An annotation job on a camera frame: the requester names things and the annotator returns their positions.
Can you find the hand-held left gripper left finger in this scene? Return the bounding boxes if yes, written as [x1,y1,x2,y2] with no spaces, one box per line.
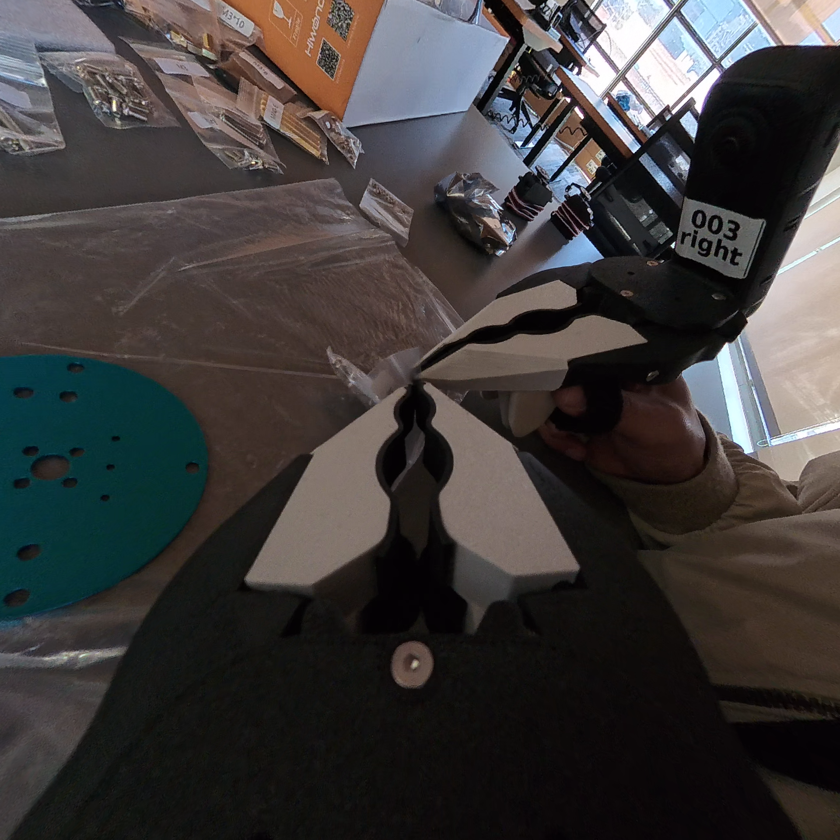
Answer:
[244,386,418,601]

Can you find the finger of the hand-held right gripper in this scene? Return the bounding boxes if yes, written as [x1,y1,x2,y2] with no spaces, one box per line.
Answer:
[419,281,583,363]
[419,314,648,389]

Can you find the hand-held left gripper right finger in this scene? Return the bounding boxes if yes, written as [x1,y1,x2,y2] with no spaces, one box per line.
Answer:
[417,384,582,601]

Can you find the small labelled screw bag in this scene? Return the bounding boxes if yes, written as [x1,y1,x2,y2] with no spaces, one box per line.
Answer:
[327,348,434,487]

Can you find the person's right forearm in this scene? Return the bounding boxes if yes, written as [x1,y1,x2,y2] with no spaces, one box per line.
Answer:
[587,430,840,572]

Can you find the wooden background desk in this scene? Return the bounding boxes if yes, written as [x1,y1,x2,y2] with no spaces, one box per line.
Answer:
[482,0,657,185]

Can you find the person's right hand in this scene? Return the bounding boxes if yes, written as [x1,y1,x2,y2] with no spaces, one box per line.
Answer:
[541,377,710,483]

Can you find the black chair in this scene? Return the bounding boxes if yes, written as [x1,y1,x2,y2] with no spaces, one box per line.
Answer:
[591,98,700,260]

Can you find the silver foil bag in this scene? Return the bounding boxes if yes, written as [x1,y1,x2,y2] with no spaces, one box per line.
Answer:
[433,172,518,257]

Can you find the teal round metal plate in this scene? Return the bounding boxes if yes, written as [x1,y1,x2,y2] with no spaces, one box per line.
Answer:
[0,354,210,621]

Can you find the large window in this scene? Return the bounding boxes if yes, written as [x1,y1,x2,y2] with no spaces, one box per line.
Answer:
[571,0,769,119]

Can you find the large clear plastic bag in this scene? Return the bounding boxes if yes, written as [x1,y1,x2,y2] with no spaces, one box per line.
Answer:
[0,178,463,840]

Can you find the person's beige jacket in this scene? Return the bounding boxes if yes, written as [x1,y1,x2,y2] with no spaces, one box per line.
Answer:
[640,453,840,840]

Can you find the orange cardboard box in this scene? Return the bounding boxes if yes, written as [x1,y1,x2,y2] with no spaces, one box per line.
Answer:
[226,0,509,129]

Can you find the pile of clear hardware packets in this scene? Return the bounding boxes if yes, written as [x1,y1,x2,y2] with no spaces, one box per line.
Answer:
[0,0,414,247]

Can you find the black servo red wires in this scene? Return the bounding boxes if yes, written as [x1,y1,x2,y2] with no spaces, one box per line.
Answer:
[504,169,557,221]
[553,184,595,240]

